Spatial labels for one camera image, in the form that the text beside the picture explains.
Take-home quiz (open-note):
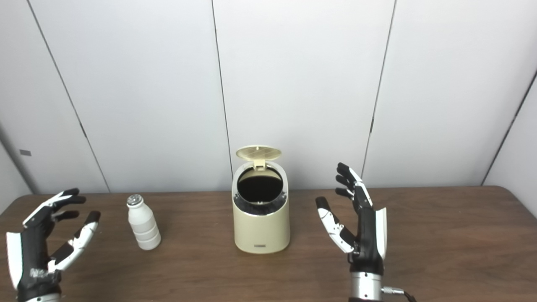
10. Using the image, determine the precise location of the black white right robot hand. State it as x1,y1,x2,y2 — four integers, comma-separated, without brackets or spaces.
315,162,388,276

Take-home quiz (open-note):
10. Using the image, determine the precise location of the cream-colored cylindrical bin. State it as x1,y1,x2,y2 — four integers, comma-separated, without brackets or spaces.
232,161,291,254

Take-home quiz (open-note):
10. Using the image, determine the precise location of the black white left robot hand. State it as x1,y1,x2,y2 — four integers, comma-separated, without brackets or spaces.
6,188,101,302

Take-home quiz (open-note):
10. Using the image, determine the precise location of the small white plastic bottle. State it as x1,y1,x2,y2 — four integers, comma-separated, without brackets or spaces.
127,194,162,251

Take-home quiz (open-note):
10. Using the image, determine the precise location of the cream round bin lid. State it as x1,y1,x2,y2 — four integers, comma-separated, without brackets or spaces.
235,145,282,171

